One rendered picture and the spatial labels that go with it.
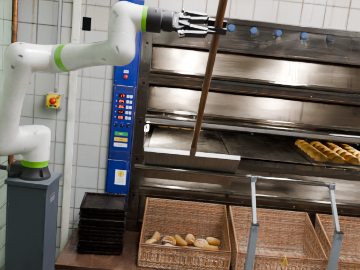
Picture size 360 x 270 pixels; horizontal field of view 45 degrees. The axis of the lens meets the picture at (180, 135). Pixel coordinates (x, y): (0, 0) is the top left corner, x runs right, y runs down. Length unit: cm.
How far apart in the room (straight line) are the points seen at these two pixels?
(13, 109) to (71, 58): 35
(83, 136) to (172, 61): 79
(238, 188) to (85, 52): 168
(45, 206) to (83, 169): 97
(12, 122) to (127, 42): 67
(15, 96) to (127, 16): 61
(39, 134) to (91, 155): 98
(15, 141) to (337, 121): 206
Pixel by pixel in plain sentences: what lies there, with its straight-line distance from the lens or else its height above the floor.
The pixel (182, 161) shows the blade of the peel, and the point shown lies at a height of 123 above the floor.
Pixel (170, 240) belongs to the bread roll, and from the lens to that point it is 291.
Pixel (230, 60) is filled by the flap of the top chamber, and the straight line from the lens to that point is 291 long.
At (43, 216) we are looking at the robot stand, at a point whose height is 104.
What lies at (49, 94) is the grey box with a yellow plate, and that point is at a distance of 293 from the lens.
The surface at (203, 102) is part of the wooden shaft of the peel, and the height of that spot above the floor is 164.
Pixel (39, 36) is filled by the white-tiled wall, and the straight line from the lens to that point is 300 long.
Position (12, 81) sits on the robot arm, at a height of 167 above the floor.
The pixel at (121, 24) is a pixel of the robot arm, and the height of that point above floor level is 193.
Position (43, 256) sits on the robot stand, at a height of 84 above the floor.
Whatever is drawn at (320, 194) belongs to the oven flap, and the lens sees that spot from 319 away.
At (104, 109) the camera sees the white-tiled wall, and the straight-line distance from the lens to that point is 293.
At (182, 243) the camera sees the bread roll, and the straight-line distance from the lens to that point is 294.
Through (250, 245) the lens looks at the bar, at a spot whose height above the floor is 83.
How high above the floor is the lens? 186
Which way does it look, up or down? 11 degrees down
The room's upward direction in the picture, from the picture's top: 6 degrees clockwise
